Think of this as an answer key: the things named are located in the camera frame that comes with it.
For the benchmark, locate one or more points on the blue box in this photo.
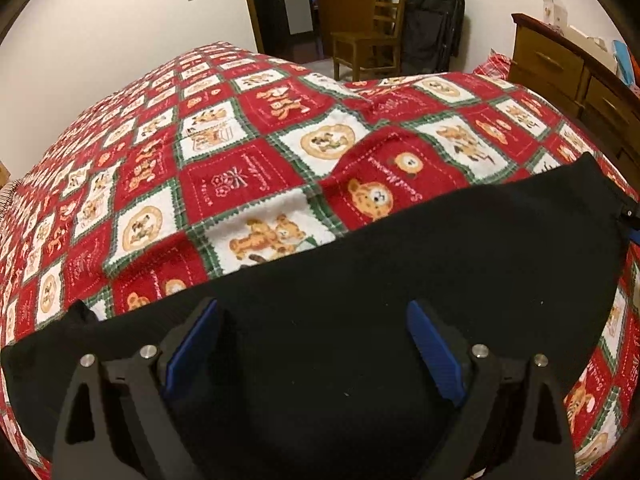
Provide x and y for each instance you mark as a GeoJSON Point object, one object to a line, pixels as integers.
{"type": "Point", "coordinates": [622, 62]}

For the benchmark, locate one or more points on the wooden chair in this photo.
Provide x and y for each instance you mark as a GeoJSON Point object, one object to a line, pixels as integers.
{"type": "Point", "coordinates": [357, 42]}

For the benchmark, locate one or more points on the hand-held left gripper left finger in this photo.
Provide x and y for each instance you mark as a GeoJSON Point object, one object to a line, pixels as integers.
{"type": "Point", "coordinates": [192, 345]}

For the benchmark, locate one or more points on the white flat box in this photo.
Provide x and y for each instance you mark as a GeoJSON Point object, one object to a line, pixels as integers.
{"type": "Point", "coordinates": [595, 42]}

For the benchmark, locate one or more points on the red printed blanket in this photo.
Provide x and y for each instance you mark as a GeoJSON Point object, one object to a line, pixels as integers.
{"type": "Point", "coordinates": [250, 110]}

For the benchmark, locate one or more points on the wooden dresser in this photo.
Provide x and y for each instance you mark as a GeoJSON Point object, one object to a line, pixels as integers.
{"type": "Point", "coordinates": [550, 60]}

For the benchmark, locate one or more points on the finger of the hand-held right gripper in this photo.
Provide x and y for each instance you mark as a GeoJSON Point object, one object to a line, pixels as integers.
{"type": "Point", "coordinates": [635, 237]}

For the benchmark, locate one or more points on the red printed cloth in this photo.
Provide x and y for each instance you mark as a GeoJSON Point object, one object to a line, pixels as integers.
{"type": "Point", "coordinates": [492, 66]}

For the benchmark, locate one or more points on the black pants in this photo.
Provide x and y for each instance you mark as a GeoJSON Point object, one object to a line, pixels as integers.
{"type": "Point", "coordinates": [350, 285]}

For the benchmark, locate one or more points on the white card box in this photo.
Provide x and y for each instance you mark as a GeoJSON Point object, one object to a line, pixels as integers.
{"type": "Point", "coordinates": [552, 7]}

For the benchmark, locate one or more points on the black folded luggage bag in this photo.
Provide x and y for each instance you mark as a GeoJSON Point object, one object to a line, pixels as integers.
{"type": "Point", "coordinates": [430, 25]}

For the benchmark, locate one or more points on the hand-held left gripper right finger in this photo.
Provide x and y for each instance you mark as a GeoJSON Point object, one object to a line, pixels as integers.
{"type": "Point", "coordinates": [432, 350]}

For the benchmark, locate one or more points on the wooden door frame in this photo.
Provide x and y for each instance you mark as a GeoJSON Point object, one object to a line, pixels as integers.
{"type": "Point", "coordinates": [251, 5]}

